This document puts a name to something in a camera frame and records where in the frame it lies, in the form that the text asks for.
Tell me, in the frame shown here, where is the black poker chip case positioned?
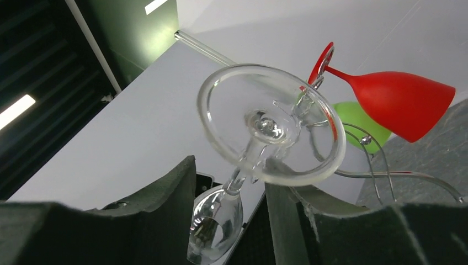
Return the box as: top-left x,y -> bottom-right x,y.
187,171 -> 275,264

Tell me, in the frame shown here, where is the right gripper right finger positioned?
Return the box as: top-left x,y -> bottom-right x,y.
265,184 -> 467,264

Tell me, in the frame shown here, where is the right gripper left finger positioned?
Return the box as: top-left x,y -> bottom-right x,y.
1,156 -> 196,264

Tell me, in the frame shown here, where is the green wine glass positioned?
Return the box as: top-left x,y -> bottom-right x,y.
333,102 -> 391,146

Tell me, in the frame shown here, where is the clear wine glass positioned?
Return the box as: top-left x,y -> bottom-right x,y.
187,63 -> 346,264

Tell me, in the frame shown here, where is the red wine glass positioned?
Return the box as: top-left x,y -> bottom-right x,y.
307,42 -> 456,142

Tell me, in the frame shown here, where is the chrome wine glass rack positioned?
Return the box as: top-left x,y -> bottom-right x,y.
292,45 -> 466,205

